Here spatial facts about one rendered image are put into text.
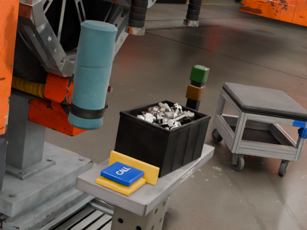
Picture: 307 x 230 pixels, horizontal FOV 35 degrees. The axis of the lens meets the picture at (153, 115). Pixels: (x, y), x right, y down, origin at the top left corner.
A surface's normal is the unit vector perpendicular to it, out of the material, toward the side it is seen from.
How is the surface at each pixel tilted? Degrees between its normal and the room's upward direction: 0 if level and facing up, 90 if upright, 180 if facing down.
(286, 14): 90
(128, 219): 90
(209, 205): 0
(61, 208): 90
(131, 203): 90
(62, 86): 80
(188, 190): 0
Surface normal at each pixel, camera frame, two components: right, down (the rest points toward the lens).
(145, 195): 0.18, -0.93
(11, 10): 0.88, 0.29
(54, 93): -0.39, 0.05
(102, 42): 0.33, 0.32
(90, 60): -0.11, 0.30
